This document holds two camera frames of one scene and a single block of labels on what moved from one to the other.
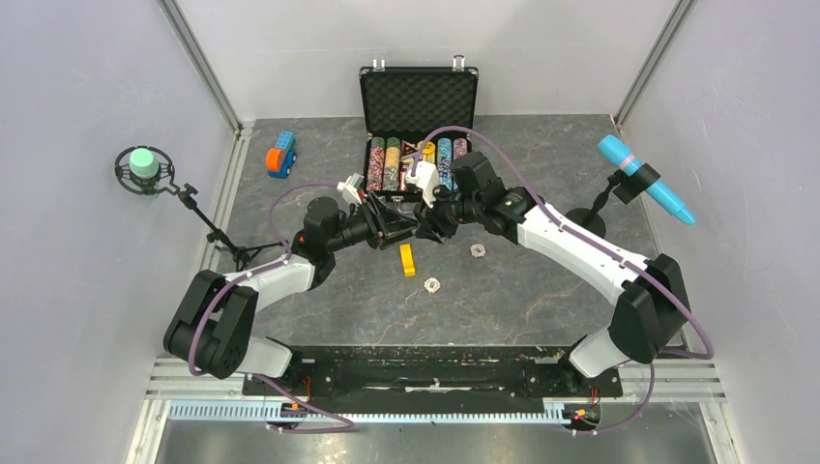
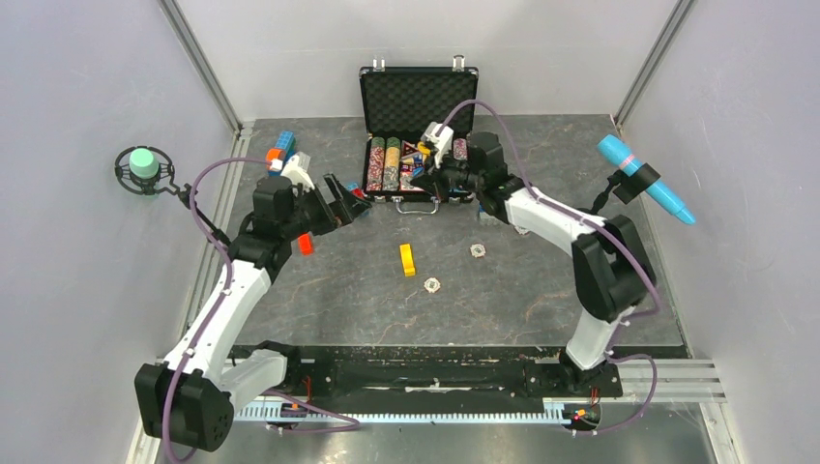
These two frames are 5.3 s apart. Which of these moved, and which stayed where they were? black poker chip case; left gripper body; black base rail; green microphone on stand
Moved: left gripper body
Stayed: green microphone on stand; black base rail; black poker chip case
